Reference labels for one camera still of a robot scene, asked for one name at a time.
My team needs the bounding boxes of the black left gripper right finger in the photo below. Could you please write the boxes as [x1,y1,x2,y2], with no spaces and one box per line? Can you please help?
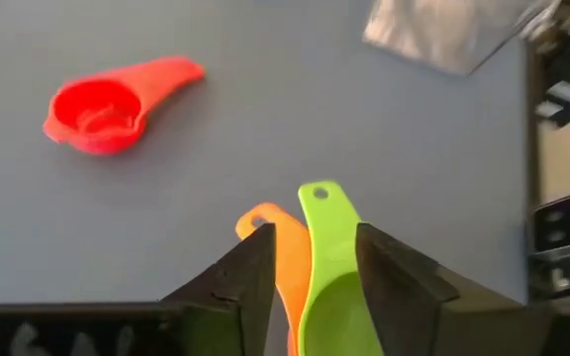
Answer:
[355,222,558,356]

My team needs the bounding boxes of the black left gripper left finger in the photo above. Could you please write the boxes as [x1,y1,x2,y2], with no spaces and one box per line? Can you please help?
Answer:
[0,222,277,356]

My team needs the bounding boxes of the orange measuring cup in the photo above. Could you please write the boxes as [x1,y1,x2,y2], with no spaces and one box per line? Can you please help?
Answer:
[235,201,314,356]

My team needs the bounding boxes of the green measuring cup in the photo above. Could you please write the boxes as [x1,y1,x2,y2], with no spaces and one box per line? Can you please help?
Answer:
[297,180,385,356]

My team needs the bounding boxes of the red measuring cup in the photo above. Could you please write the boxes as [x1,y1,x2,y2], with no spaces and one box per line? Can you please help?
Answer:
[42,54,207,157]

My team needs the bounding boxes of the clear plastic basket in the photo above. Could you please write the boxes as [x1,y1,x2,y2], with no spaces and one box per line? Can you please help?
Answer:
[362,0,563,76]

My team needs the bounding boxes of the black table-level camera box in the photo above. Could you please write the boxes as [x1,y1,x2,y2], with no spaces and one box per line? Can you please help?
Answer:
[528,191,570,303]

